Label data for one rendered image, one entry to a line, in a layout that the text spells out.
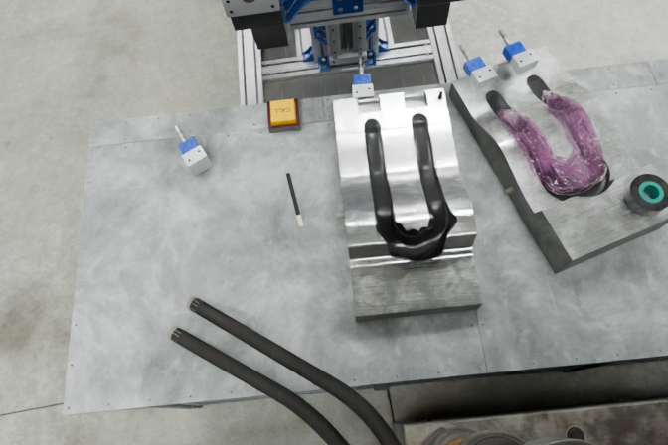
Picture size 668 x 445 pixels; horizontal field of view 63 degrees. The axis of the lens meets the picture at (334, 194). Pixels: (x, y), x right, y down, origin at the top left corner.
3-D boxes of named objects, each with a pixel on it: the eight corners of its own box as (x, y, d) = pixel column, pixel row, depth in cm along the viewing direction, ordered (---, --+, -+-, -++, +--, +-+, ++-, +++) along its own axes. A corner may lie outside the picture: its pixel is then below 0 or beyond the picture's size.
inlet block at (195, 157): (171, 137, 136) (163, 126, 131) (188, 127, 137) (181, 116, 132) (195, 176, 131) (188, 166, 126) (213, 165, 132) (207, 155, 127)
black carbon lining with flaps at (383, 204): (361, 123, 126) (360, 101, 117) (429, 116, 126) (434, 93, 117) (379, 268, 113) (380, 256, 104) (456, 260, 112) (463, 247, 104)
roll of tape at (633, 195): (668, 189, 111) (677, 182, 108) (658, 222, 109) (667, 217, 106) (628, 174, 113) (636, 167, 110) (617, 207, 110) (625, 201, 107)
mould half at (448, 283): (334, 119, 135) (331, 88, 123) (438, 107, 134) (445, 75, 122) (356, 321, 116) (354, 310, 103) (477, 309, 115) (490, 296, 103)
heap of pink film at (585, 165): (488, 114, 126) (495, 95, 119) (556, 86, 128) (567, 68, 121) (547, 210, 117) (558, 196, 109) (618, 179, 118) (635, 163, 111)
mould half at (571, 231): (448, 94, 136) (454, 68, 126) (541, 58, 138) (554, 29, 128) (555, 274, 117) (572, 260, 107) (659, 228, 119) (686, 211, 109)
